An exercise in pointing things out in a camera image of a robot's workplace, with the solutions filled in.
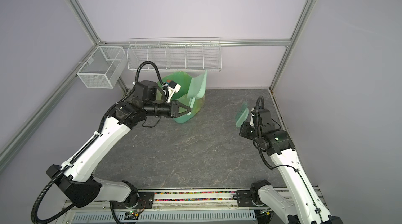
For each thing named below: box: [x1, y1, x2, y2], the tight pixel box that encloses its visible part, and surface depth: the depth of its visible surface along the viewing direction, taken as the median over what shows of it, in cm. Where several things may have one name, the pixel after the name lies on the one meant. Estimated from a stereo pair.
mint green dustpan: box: [187, 70, 208, 116], surface depth 77 cm
